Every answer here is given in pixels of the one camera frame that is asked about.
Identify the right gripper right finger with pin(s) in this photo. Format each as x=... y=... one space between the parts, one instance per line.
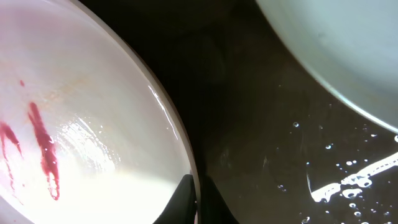
x=214 y=209

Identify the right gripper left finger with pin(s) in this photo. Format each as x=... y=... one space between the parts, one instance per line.
x=181 y=208

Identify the pink white plate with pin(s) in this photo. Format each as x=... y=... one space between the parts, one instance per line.
x=88 y=135

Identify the large brown serving tray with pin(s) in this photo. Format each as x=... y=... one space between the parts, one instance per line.
x=260 y=126

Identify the pale green plate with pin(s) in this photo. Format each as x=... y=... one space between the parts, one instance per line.
x=349 y=46

